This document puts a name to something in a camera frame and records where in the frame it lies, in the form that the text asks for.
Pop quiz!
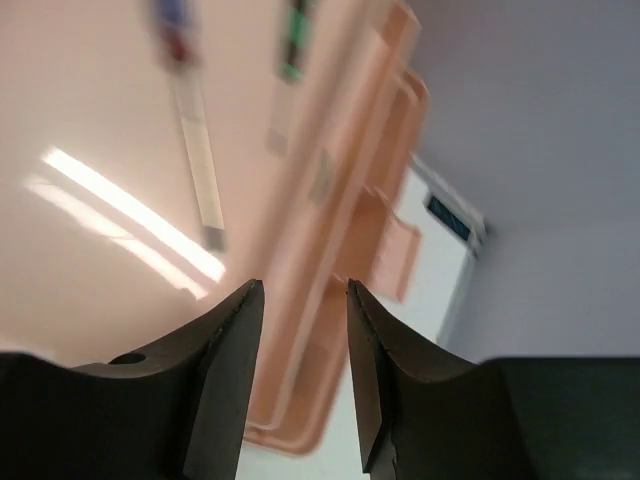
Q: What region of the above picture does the blue handled screwdriver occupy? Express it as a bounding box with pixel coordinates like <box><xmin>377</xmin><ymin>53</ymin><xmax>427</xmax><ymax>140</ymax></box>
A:
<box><xmin>150</xmin><ymin>1</ymin><xmax>227</xmax><ymax>252</ymax></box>

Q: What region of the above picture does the right blue table label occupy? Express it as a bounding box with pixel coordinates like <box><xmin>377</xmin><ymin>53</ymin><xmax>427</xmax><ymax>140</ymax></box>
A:
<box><xmin>425</xmin><ymin>195</ymin><xmax>471</xmax><ymax>242</ymax></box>

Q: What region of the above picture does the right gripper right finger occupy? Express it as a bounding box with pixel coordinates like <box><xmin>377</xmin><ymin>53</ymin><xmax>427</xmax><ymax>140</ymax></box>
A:
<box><xmin>347</xmin><ymin>280</ymin><xmax>639</xmax><ymax>479</ymax></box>

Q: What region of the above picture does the black precision screwdriver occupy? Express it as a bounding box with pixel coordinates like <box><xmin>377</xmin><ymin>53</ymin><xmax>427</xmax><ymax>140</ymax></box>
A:
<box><xmin>277</xmin><ymin>0</ymin><xmax>315</xmax><ymax>84</ymax></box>

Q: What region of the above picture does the pink plastic toolbox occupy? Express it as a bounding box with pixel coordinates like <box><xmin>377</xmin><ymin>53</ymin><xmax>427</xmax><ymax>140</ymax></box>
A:
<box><xmin>1</xmin><ymin>1</ymin><xmax>419</xmax><ymax>455</ymax></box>

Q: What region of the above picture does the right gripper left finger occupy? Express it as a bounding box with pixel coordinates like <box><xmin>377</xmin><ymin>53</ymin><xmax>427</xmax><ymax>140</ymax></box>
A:
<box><xmin>1</xmin><ymin>280</ymin><xmax>264</xmax><ymax>479</ymax></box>

